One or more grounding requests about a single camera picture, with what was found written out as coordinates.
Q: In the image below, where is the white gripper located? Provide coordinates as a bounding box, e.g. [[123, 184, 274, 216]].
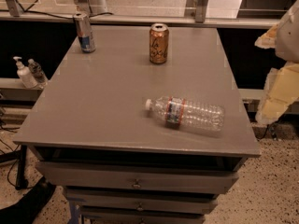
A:
[[254, 0, 299, 125]]

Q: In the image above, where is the silver blue redbull can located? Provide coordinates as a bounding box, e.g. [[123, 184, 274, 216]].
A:
[[73, 12, 96, 53]]

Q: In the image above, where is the gold LaCroix can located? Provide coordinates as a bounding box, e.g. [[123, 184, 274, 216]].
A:
[[149, 23, 169, 64]]

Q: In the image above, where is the clear plastic water bottle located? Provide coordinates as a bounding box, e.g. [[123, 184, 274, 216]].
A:
[[145, 96, 225, 132]]

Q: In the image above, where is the grey drawer cabinet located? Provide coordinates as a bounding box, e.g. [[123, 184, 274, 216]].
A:
[[12, 25, 262, 224]]

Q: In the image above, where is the top grey drawer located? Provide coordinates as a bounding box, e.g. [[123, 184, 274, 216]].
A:
[[36, 161, 238, 194]]

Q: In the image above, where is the grey drawer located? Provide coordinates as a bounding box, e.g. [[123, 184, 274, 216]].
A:
[[36, 161, 238, 194], [64, 189, 218, 214], [80, 207, 205, 224]]

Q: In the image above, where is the small clear bottle on shelf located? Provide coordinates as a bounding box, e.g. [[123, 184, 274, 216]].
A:
[[28, 59, 48, 86]]

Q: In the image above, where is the middle grey drawer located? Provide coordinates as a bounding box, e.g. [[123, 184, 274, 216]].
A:
[[64, 189, 218, 214]]

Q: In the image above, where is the bottom grey drawer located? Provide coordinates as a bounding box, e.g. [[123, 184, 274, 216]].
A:
[[80, 207, 205, 224]]

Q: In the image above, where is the white pump dispenser bottle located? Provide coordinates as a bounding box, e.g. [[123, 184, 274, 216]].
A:
[[13, 56, 37, 89]]

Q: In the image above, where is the black stand leg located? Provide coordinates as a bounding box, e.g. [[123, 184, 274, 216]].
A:
[[16, 146, 28, 190]]

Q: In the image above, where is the black bag on floor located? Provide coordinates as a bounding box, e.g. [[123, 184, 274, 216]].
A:
[[0, 177, 56, 224]]

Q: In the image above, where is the metal frame post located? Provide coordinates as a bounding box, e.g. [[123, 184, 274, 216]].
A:
[[184, 0, 208, 23]]

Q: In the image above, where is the black cable on ledge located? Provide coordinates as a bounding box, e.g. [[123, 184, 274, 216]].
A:
[[0, 0, 115, 20]]

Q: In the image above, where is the black cable on floor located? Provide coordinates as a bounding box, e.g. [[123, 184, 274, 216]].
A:
[[0, 121, 22, 189]]

